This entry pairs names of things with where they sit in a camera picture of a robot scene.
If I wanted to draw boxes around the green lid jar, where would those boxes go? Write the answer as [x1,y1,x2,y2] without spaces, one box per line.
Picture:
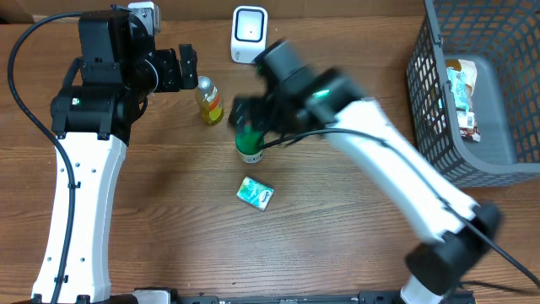
[235,126,264,164]

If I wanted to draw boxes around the yellow liquid bottle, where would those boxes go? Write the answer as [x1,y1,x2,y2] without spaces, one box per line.
[195,76,224,126]

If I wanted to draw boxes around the teal tissue pack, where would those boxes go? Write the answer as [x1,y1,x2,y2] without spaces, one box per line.
[236,176,274,211]

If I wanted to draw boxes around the brown snack packet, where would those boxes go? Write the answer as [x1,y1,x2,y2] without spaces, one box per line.
[445,59,478,112]

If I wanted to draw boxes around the white barcode snack packet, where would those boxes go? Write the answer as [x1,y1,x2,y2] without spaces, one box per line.
[456,111,481,143]

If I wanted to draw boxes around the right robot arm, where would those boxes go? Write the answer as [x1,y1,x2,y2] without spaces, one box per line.
[229,41,502,303]

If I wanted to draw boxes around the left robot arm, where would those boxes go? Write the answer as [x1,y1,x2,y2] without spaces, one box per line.
[30,2,198,304]

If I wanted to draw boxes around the white barcode scanner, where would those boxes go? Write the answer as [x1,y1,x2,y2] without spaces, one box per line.
[230,5,268,64]

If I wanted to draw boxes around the grey plastic basket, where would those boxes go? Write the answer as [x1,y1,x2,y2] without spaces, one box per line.
[406,0,539,187]

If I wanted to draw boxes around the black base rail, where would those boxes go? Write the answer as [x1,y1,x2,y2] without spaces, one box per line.
[172,290,402,304]

